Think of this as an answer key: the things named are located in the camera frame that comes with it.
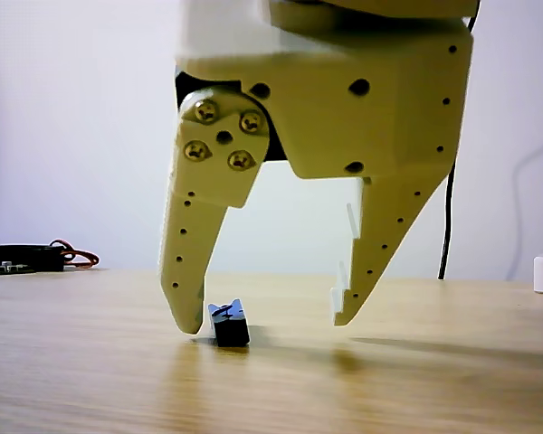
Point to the black electronics board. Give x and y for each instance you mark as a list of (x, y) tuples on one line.
[(22, 260)]

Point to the small black peg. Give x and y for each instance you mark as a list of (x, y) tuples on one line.
[(230, 327)]

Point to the white printed mount block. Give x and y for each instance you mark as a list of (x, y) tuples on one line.
[(226, 31)]

